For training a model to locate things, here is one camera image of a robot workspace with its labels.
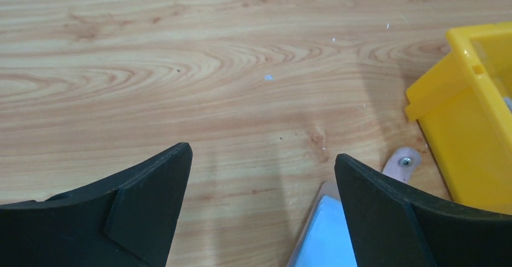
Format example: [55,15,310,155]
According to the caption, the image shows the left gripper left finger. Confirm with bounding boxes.
[1,143,193,266]

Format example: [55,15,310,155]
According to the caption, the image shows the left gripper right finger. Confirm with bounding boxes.
[334,153,511,266]

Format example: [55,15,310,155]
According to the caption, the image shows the yellow bin with silver cards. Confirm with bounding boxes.
[405,22,511,214]

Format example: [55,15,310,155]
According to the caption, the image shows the beige leather card holder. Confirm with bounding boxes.
[287,147,421,267]

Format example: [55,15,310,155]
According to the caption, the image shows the silver cards in bin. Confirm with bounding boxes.
[503,97,512,112]

